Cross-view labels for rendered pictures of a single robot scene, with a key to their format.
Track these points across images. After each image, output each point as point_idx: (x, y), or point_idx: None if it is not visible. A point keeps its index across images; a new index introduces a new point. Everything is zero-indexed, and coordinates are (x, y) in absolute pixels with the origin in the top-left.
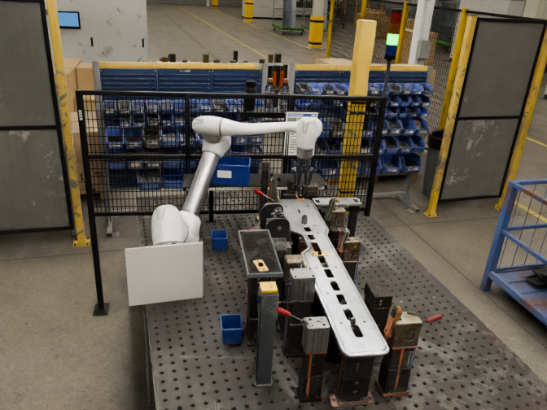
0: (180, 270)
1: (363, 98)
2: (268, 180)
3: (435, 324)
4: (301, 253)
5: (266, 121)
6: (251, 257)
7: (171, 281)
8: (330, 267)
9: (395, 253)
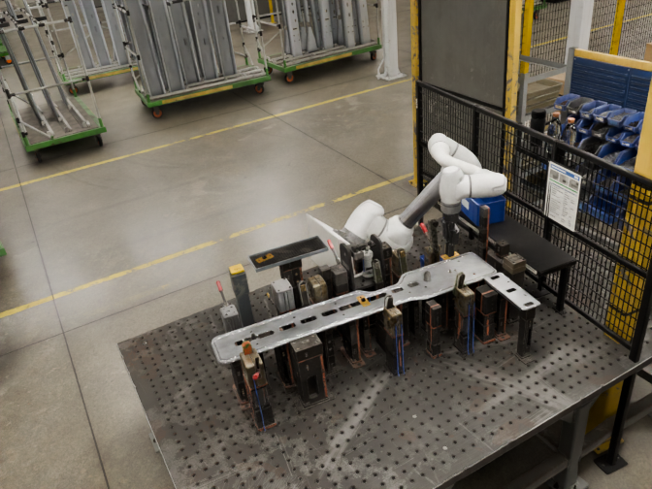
0: (329, 252)
1: (638, 179)
2: (507, 233)
3: (381, 449)
4: (356, 290)
5: (533, 164)
6: (276, 251)
7: (326, 257)
8: (341, 311)
9: (535, 401)
